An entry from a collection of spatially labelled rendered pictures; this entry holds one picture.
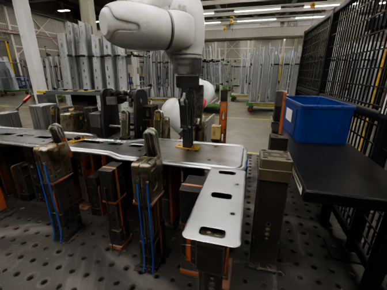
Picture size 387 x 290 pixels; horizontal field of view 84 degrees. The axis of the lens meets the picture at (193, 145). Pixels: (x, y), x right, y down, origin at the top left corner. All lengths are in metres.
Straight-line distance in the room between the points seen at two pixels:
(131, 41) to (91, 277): 0.66
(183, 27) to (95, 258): 0.74
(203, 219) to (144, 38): 0.45
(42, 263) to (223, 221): 0.63
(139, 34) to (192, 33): 0.15
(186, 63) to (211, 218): 0.44
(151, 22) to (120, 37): 0.08
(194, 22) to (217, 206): 0.49
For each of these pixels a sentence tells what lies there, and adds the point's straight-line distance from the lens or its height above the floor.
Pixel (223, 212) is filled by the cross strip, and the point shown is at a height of 1.00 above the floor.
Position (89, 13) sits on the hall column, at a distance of 8.71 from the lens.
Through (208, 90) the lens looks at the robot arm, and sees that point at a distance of 1.49.
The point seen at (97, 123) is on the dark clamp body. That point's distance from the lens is 1.11.
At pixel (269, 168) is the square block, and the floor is 1.03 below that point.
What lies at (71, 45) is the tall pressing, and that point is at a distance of 5.89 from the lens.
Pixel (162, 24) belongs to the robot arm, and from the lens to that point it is 0.62.
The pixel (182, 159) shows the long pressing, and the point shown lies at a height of 1.00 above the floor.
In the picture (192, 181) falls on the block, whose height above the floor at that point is 0.98.
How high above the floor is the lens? 1.26
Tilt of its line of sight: 19 degrees down
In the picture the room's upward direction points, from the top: straight up
